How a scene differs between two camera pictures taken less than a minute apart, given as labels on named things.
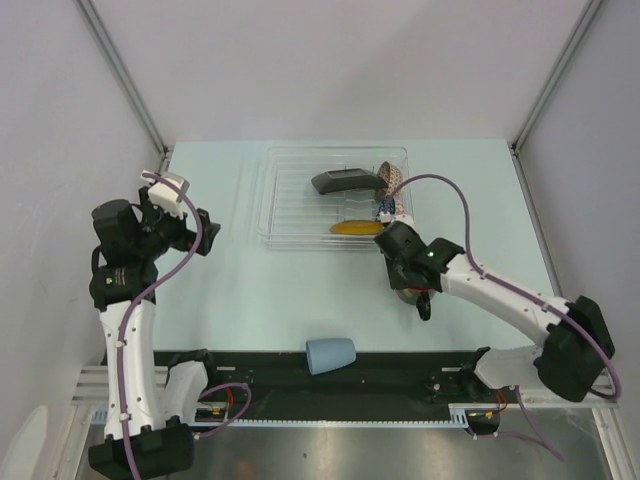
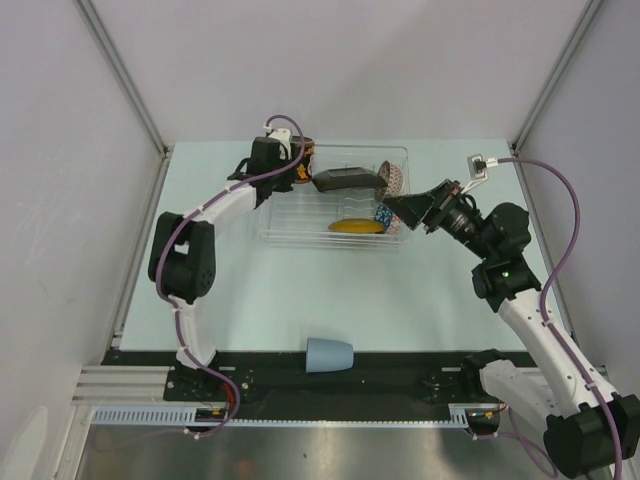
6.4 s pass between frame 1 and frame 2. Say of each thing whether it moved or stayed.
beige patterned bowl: stayed
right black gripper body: moved
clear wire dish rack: stayed
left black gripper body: moved
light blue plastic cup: stayed
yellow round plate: stayed
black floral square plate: stayed
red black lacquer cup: moved
